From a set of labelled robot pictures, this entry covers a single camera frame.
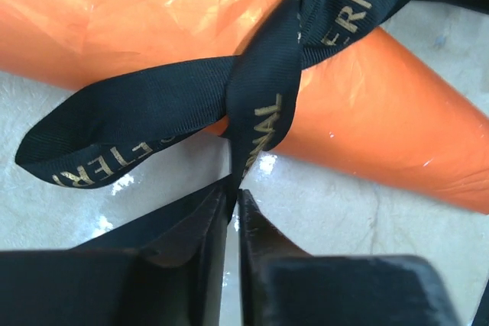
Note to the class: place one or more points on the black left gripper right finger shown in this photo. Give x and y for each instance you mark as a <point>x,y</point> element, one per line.
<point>282,284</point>

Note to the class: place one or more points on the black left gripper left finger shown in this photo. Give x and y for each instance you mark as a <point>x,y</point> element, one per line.
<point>163,268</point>

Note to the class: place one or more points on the black ribbon with gold text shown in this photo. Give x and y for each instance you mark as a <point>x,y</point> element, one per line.
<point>109,127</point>

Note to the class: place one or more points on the orange paper flower wrap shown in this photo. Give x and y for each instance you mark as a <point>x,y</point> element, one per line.
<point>374,111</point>

